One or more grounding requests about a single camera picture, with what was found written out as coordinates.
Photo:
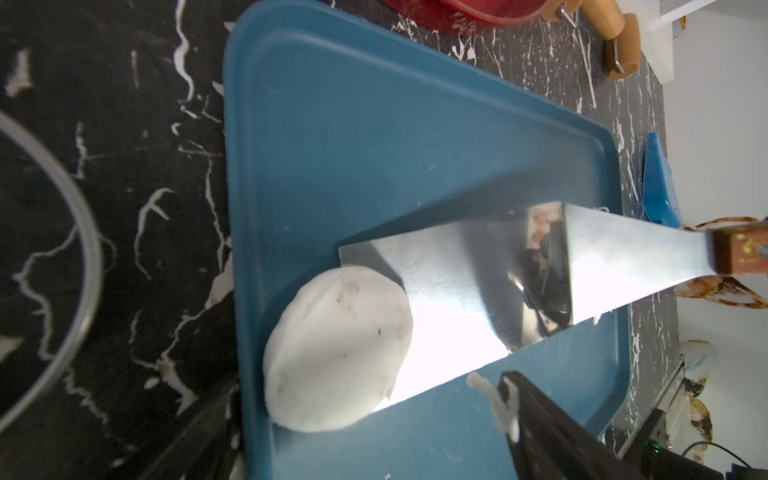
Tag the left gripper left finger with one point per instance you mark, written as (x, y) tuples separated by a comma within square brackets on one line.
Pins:
[(179, 446)]

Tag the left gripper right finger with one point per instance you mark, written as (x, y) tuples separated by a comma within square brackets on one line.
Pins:
[(546, 443)]

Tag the metal dough scraper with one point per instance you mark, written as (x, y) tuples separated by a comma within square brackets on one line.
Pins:
[(481, 289)]

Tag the round white dumpling wrapper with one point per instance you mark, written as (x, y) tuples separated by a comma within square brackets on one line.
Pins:
[(336, 351)]

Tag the round metal cutter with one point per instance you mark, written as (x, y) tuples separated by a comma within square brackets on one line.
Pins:
[(52, 269)]

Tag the wooden double roller pin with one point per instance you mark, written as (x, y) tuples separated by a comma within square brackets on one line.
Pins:
[(620, 31)]

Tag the white dough piece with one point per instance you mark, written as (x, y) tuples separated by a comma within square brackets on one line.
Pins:
[(506, 411)]

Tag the teal plastic tray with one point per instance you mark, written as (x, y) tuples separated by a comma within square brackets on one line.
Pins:
[(339, 130)]

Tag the white tiered shelf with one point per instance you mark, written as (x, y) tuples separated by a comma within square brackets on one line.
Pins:
[(656, 19)]

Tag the red round tray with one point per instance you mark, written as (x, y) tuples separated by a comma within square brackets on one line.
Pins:
[(467, 17)]

